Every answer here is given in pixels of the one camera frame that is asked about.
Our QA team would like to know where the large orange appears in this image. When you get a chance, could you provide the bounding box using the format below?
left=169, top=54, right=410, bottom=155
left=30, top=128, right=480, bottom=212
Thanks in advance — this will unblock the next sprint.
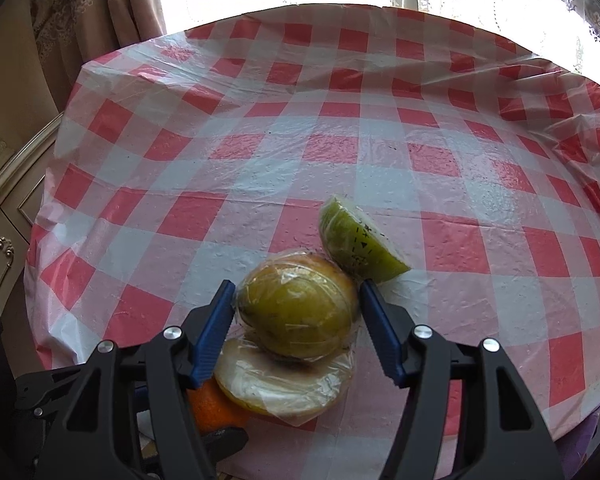
left=187, top=377, right=250, bottom=436

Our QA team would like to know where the yellow fruit slice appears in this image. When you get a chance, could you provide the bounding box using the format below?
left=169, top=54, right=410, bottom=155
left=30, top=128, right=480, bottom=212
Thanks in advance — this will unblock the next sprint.
left=214, top=337, right=355, bottom=427

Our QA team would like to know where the yellow-green fruit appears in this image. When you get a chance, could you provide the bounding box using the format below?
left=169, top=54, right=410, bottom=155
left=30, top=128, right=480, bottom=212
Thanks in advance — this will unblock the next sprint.
left=235, top=250, right=360, bottom=361

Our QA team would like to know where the green melon half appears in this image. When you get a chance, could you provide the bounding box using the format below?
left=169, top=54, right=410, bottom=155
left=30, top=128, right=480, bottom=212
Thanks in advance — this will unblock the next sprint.
left=318, top=195, right=411, bottom=283

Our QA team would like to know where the red white checkered tablecloth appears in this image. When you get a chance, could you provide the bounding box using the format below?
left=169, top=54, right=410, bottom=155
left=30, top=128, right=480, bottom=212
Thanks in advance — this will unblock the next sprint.
left=23, top=3, right=600, bottom=478

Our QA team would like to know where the cream wooden cabinet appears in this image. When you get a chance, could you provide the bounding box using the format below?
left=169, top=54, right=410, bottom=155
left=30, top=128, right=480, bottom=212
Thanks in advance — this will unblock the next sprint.
left=0, top=115, right=62, bottom=308

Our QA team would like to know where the brown pink curtain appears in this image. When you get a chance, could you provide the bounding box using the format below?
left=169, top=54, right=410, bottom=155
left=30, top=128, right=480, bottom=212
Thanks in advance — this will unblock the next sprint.
left=30, top=0, right=166, bottom=110

